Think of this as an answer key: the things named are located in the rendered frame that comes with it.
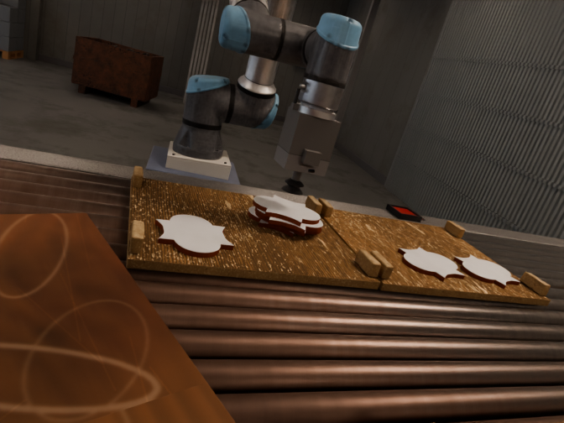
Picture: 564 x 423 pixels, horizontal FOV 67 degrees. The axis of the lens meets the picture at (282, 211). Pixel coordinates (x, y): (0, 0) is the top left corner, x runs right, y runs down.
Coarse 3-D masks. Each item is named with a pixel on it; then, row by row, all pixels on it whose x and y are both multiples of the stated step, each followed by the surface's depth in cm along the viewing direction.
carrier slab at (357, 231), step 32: (352, 224) 97; (384, 224) 104; (416, 224) 112; (384, 256) 84; (448, 256) 95; (480, 256) 101; (384, 288) 73; (416, 288) 75; (448, 288) 78; (480, 288) 82; (512, 288) 87
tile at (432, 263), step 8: (400, 248) 88; (408, 256) 85; (416, 256) 86; (424, 256) 87; (432, 256) 89; (440, 256) 90; (408, 264) 82; (416, 264) 82; (424, 264) 83; (432, 264) 84; (440, 264) 85; (448, 264) 87; (456, 264) 88; (424, 272) 81; (432, 272) 81; (440, 272) 81; (448, 272) 83; (456, 272) 84
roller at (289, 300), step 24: (144, 288) 55; (168, 288) 56; (192, 288) 58; (216, 288) 59; (240, 288) 61; (336, 312) 65; (360, 312) 67; (384, 312) 68; (408, 312) 70; (432, 312) 72; (456, 312) 74; (480, 312) 77; (504, 312) 79; (528, 312) 82; (552, 312) 85
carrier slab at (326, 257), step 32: (160, 192) 83; (192, 192) 88; (224, 192) 94; (128, 224) 68; (224, 224) 77; (256, 224) 81; (128, 256) 58; (160, 256) 60; (224, 256) 65; (256, 256) 68; (288, 256) 72; (320, 256) 75; (352, 256) 80
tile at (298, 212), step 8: (256, 200) 82; (264, 200) 84; (272, 200) 85; (280, 200) 87; (264, 208) 80; (272, 208) 80; (280, 208) 82; (288, 208) 83; (296, 208) 84; (304, 208) 86; (272, 216) 79; (280, 216) 79; (288, 216) 79; (296, 216) 80; (304, 216) 81; (312, 216) 83; (296, 224) 78; (312, 224) 81
